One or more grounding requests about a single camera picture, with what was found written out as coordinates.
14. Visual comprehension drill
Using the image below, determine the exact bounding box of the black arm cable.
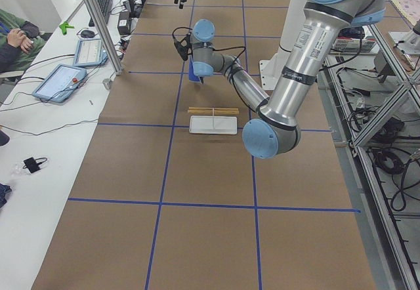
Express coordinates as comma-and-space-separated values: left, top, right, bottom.
172, 26, 263, 114

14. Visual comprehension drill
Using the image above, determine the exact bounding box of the seated person in green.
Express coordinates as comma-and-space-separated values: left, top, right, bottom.
1, 9, 46, 73

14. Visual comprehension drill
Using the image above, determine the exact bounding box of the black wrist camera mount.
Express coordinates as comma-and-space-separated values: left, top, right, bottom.
173, 33, 192, 61

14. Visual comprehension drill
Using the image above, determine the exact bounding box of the black computer mouse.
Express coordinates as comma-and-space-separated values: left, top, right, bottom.
80, 30, 96, 38

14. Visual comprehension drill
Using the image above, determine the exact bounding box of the white rack with wooden bars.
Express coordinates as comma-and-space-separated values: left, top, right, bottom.
188, 106, 240, 135

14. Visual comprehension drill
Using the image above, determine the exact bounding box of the aluminium frame post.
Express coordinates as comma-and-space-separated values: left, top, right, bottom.
84, 0, 123, 75

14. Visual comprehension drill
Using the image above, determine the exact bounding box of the green plastic clamp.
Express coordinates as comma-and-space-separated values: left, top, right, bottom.
59, 21, 75, 35

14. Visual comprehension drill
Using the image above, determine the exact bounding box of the black power brick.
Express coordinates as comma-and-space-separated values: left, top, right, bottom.
117, 10, 132, 35

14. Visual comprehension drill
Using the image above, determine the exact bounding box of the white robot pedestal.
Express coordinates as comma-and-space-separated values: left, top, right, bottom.
259, 0, 307, 91

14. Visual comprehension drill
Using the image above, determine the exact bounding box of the blue towel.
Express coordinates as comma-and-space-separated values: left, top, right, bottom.
188, 56, 203, 84

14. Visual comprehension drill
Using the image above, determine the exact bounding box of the aluminium frame cell structure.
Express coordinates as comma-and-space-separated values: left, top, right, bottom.
320, 0, 419, 289

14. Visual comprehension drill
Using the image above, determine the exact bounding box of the far blue teach pendant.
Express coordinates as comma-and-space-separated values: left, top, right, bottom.
73, 38, 108, 68

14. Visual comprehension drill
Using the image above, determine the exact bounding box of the small black adapter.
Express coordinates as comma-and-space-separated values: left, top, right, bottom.
23, 157, 48, 174

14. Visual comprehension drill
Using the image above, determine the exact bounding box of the black keyboard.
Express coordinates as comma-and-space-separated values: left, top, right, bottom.
96, 0, 113, 24

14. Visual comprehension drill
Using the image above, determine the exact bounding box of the blue teach pendant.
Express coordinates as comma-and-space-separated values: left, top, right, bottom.
73, 38, 108, 68
31, 64, 87, 103

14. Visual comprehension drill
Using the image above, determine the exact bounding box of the near blue teach pendant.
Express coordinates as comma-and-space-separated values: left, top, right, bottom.
31, 64, 87, 103

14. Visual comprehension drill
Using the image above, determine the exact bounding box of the small metal cylinder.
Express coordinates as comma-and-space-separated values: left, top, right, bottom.
102, 78, 112, 90

